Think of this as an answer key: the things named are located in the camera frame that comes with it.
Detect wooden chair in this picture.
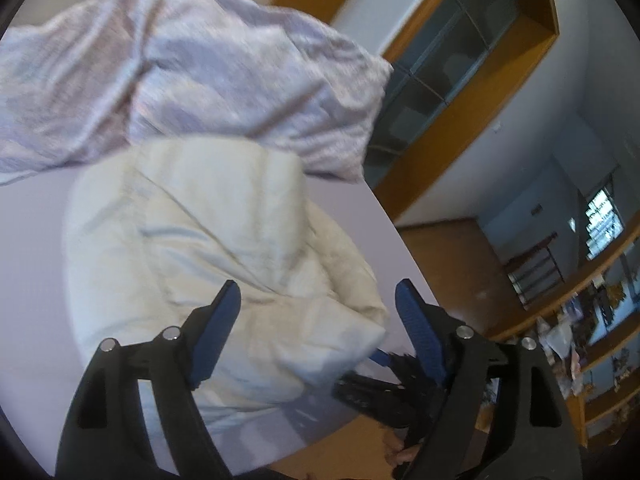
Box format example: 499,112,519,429
502,232,563,311

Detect person's right hand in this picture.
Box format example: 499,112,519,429
382,427,418,468

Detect bright window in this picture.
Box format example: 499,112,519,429
582,187,623,261

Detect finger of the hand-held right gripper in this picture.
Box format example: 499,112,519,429
370,349,441,390
332,372,443,431

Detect cream puffer jacket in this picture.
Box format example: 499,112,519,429
62,137,388,448

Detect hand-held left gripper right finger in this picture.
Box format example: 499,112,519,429
395,277,586,480

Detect shelf clutter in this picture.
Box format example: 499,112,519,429
535,270,640,401

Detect wooden cabinet with glass doors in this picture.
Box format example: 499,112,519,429
270,0,560,221

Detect wooden shelf unit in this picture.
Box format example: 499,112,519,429
487,230,640,451

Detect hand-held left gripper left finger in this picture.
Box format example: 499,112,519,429
54,280,242,480

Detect lilac printed quilt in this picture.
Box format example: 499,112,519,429
0,0,393,186

